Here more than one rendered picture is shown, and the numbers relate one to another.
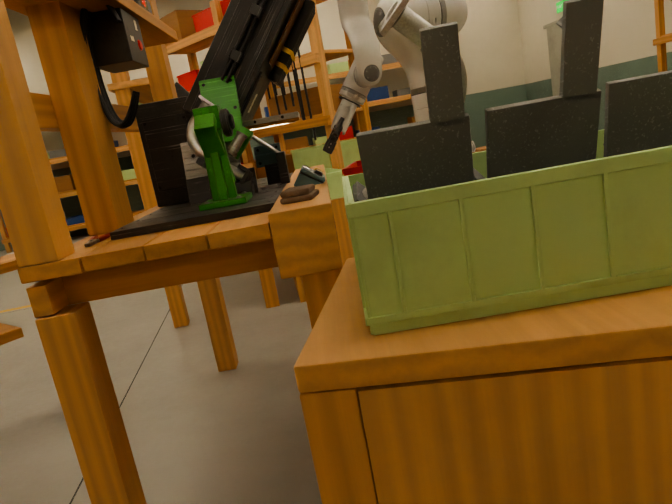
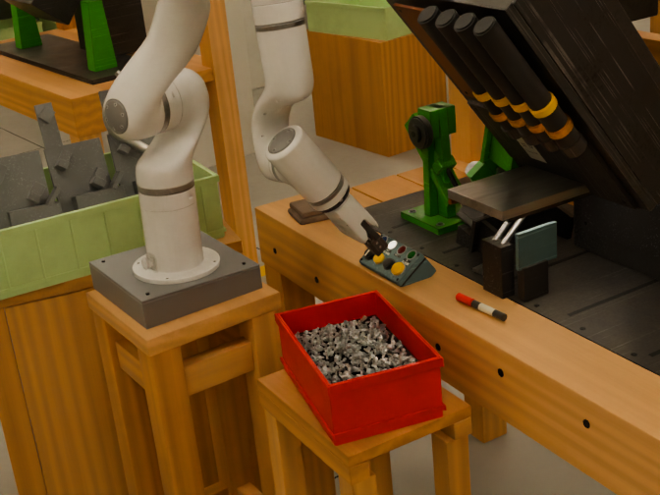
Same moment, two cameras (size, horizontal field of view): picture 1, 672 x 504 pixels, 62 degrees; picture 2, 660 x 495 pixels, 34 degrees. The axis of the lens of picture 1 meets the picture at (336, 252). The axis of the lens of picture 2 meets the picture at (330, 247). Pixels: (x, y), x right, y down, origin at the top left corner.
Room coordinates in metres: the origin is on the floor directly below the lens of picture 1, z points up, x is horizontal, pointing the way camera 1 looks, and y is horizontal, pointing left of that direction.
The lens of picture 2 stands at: (3.50, -1.07, 1.83)
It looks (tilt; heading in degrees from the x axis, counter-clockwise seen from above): 23 degrees down; 151
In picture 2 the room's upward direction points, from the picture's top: 6 degrees counter-clockwise
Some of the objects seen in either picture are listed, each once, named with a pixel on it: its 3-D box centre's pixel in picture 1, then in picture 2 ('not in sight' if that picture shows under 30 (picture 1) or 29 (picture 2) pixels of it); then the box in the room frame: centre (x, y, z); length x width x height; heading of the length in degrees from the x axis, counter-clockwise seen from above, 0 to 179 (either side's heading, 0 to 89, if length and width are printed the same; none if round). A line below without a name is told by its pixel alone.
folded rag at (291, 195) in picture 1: (299, 193); (308, 210); (1.36, 0.06, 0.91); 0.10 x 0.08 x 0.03; 170
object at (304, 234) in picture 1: (310, 200); (461, 331); (1.96, 0.06, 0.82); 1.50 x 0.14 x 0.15; 0
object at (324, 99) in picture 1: (254, 128); not in sight; (5.41, 0.54, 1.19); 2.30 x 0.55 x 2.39; 47
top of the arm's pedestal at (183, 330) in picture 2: not in sight; (182, 300); (1.44, -0.32, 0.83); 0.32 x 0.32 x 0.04; 3
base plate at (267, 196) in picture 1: (227, 197); (568, 261); (1.96, 0.34, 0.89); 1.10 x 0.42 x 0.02; 0
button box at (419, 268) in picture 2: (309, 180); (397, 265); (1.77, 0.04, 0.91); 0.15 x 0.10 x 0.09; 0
